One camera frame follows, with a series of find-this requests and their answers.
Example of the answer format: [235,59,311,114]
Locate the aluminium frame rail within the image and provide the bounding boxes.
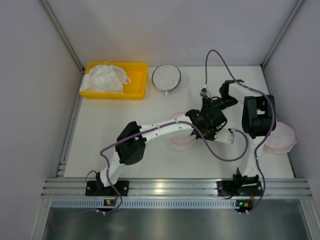
[41,178,312,199]

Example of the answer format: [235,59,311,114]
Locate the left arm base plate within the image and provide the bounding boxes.
[85,180,130,197]

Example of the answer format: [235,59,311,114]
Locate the yellow plastic bin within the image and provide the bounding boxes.
[79,62,148,100]

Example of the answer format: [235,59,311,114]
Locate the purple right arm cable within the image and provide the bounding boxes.
[203,49,276,215]

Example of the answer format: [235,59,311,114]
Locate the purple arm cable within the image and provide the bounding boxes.
[99,121,250,215]
[203,49,276,215]

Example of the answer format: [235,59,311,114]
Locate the pink-trimmed mesh laundry bag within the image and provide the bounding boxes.
[166,111,197,152]

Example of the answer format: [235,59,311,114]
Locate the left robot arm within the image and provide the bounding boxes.
[96,109,227,190]

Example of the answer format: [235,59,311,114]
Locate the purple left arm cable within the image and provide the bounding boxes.
[99,121,250,215]

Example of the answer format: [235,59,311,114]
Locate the white bras in bin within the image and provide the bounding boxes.
[79,62,132,94]

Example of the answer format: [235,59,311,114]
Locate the slotted cable duct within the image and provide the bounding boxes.
[51,198,252,209]

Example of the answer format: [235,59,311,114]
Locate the blue-trimmed mesh laundry bag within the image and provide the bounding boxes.
[151,64,182,96]

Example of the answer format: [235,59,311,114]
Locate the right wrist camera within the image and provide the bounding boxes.
[200,84,211,98]

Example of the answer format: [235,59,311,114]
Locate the pink-trimmed laundry bag at right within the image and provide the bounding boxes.
[264,121,297,155]

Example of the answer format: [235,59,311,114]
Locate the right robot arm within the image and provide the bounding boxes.
[200,79,277,181]

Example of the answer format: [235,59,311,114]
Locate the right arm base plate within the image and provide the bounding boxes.
[216,180,263,199]

